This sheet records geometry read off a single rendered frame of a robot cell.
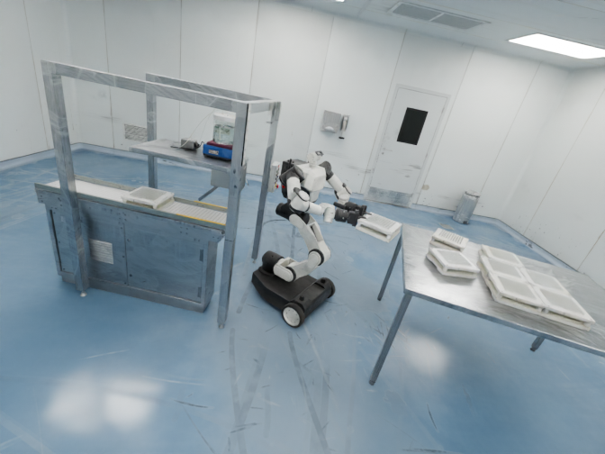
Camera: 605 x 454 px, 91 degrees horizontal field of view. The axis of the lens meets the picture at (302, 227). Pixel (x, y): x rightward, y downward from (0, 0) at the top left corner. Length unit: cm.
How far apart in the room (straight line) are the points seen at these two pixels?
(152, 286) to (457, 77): 557
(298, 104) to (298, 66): 58
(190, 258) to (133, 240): 43
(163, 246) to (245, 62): 402
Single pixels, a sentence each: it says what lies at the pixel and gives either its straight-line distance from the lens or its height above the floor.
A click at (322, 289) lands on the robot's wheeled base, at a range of 270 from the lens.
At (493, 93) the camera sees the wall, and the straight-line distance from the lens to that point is 657.
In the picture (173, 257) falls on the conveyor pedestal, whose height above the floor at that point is 47.
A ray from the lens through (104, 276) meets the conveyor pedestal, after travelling 281.
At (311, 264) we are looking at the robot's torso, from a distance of 239.
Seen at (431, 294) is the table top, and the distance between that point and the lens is 190.
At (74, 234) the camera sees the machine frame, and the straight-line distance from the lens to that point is 259.
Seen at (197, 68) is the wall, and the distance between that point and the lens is 591.
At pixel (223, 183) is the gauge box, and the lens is 217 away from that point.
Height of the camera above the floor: 174
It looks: 24 degrees down
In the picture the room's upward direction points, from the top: 12 degrees clockwise
